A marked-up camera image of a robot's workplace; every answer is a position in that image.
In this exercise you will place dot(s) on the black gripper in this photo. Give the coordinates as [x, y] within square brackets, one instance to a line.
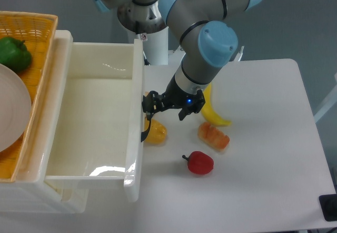
[173, 98]

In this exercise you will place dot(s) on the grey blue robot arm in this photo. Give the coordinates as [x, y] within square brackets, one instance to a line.
[199, 27]

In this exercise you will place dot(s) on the white drawer cabinet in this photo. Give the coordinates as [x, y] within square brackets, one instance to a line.
[29, 192]

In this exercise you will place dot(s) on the yellow bell pepper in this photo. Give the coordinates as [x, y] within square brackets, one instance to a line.
[157, 134]

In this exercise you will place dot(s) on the yellow banana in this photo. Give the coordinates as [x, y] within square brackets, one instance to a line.
[209, 113]

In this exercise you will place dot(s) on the red bell pepper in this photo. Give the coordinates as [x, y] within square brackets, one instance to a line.
[199, 163]

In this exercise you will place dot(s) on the orange woven basket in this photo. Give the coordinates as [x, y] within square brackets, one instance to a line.
[37, 31]

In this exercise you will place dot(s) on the beige plate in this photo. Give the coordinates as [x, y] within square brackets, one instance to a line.
[15, 107]

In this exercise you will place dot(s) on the green bell pepper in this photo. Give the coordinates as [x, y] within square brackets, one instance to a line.
[14, 54]

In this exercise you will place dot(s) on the black device at edge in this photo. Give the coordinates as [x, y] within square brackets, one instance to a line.
[328, 206]

